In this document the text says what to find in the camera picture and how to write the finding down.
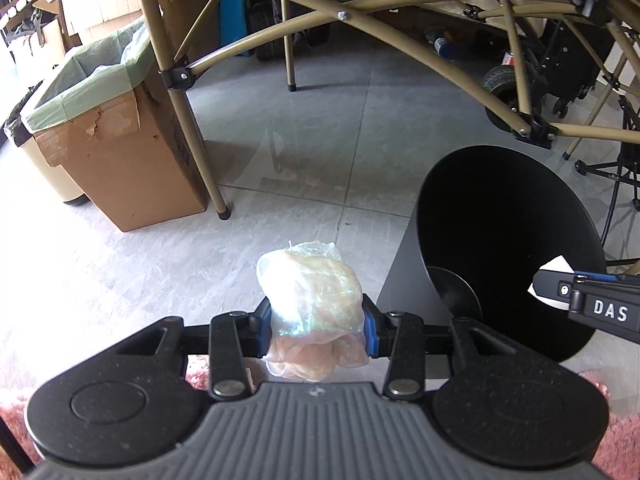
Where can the blue flat box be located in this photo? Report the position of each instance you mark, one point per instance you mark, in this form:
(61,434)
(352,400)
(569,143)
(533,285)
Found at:
(235,5)

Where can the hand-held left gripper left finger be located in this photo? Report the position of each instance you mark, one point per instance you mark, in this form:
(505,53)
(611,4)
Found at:
(266,330)

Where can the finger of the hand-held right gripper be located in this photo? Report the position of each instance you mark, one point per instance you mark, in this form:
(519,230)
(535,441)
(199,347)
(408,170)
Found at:
(555,287)
(600,278)

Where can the black plastic bin liner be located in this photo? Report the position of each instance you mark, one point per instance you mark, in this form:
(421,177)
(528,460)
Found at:
(15,120)

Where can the green plastic bin liner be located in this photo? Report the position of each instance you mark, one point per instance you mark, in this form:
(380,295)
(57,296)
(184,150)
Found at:
(85,87)

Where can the blue cup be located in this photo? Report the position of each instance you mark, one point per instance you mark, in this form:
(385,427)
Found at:
(442,46)

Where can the white paper scrap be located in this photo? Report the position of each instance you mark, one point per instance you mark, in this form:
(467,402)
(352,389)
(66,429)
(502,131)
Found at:
(555,264)

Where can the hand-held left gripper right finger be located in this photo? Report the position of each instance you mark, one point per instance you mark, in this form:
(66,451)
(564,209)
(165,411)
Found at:
(370,330)

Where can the black trash bin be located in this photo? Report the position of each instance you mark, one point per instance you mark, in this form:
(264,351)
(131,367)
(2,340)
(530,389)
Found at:
(500,220)

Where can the black wheeled case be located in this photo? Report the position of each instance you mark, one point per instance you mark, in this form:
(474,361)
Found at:
(570,55)

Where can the clear plastic bag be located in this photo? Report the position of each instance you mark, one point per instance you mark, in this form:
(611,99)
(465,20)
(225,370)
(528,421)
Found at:
(310,300)

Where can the tall cardboard box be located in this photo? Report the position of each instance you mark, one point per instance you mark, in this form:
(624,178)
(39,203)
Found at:
(182,25)

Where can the brown cardboard box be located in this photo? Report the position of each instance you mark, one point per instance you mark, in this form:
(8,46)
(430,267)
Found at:
(125,175)

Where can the tan folding table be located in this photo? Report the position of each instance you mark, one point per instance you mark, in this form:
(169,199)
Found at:
(189,135)

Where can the black backpack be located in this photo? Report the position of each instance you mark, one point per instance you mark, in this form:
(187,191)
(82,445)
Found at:
(272,30)

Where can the cream trash can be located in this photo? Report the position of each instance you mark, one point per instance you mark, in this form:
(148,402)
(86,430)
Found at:
(45,180)

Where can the red and white gas canister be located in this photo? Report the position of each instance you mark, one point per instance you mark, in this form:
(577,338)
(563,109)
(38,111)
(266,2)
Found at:
(508,58)

